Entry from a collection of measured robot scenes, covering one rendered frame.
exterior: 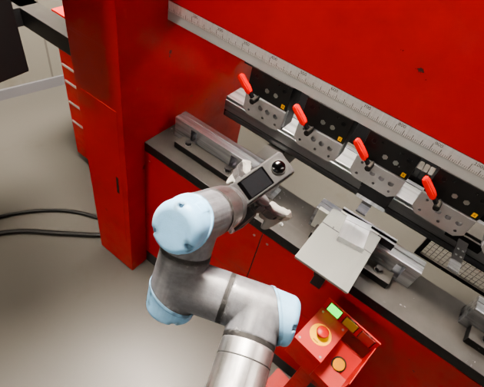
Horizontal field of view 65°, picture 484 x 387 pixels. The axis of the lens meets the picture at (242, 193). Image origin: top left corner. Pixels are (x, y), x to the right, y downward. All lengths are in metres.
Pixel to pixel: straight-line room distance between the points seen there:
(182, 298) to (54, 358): 1.56
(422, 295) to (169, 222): 1.08
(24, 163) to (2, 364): 1.29
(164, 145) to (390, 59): 0.92
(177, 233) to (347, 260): 0.79
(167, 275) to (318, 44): 0.75
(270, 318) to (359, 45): 0.72
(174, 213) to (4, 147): 2.55
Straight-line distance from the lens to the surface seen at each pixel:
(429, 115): 1.04
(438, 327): 1.40
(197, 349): 2.04
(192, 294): 0.54
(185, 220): 0.48
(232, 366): 0.52
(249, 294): 0.54
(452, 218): 1.17
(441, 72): 1.00
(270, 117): 1.23
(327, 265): 1.17
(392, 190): 1.16
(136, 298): 2.14
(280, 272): 1.48
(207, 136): 1.49
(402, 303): 1.38
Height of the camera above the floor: 1.91
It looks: 47 degrees down
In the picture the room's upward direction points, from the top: 15 degrees clockwise
